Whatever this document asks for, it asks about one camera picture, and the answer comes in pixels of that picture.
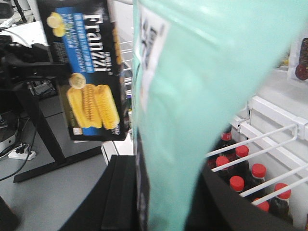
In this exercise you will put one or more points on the black Franzzi cookie box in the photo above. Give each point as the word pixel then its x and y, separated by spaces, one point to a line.
pixel 82 35

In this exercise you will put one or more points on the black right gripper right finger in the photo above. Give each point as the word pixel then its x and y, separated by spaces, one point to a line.
pixel 216 207

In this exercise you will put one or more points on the teal goji berry pouch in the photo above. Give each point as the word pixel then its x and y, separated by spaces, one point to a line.
pixel 195 63

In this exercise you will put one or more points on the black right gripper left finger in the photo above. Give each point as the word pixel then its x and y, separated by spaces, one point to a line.
pixel 111 204

